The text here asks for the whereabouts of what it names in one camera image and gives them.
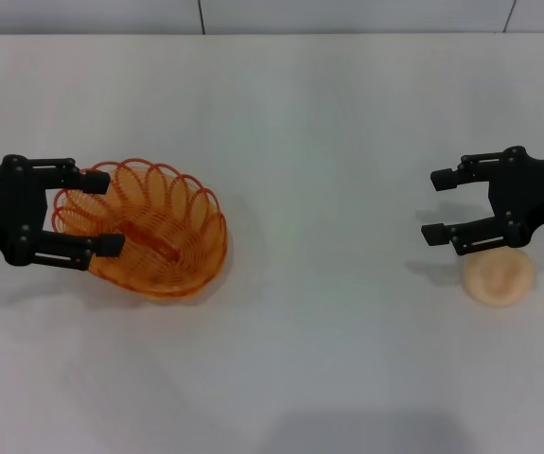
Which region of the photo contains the orange wire basket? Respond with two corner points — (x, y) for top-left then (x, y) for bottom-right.
(52, 158), (230, 301)

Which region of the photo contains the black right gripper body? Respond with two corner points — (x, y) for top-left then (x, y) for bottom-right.
(487, 146), (544, 250)

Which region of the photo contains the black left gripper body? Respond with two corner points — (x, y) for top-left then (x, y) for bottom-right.
(0, 153), (49, 268)

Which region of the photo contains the pale round bread bun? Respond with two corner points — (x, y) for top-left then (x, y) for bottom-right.
(461, 249), (536, 306)

